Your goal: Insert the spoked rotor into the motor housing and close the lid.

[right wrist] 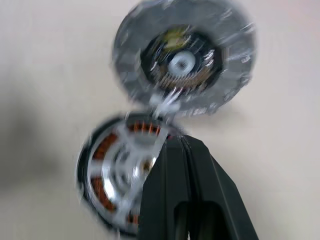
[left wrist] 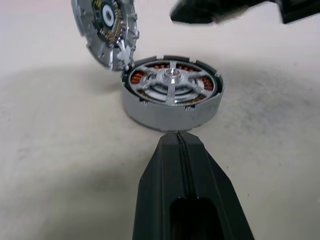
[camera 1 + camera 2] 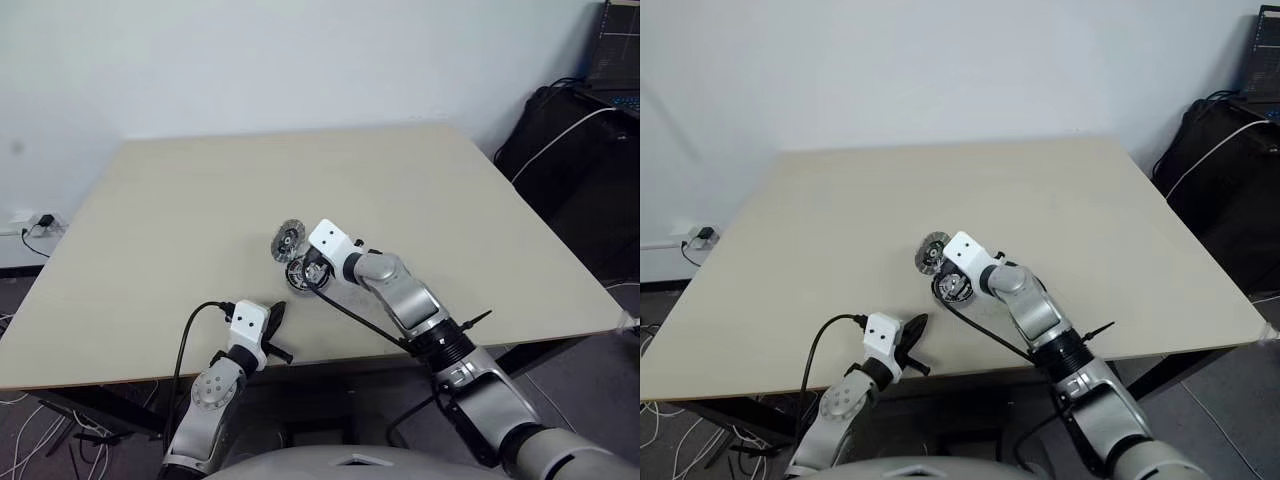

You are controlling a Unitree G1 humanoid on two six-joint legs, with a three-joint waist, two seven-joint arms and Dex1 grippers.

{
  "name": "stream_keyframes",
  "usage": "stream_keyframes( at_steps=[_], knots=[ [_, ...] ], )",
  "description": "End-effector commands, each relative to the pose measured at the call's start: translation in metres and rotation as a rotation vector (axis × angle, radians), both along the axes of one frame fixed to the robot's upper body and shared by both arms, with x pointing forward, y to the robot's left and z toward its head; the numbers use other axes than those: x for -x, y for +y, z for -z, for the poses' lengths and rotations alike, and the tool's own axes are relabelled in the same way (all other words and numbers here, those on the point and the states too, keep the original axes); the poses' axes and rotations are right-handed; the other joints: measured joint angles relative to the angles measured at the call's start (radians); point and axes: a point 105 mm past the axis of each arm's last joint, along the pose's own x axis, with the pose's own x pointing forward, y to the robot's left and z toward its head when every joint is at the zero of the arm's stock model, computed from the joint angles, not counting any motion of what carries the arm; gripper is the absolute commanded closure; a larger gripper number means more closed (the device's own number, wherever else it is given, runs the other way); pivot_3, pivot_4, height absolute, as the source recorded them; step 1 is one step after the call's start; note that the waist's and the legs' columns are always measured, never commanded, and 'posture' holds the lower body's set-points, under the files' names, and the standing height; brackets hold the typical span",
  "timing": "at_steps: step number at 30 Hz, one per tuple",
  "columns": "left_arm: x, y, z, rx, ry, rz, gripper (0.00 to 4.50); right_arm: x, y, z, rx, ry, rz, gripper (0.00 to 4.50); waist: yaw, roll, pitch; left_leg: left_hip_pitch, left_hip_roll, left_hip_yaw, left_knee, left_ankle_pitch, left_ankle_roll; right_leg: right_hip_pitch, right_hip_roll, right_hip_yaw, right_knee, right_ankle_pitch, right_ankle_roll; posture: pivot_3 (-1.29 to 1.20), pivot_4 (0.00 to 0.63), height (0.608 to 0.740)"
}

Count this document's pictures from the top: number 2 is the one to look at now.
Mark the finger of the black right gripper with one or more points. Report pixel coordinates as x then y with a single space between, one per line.
302 10
200 12

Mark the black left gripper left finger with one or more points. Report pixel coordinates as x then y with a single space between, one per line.
162 175

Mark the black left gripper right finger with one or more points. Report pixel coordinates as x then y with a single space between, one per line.
207 175

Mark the silver motor housing copper windings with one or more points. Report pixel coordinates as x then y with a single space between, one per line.
170 117

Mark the black rimmed silver spoked rotor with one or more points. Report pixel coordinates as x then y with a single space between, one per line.
172 87

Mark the silver motor cover circuit board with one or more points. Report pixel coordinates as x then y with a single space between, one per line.
97 47

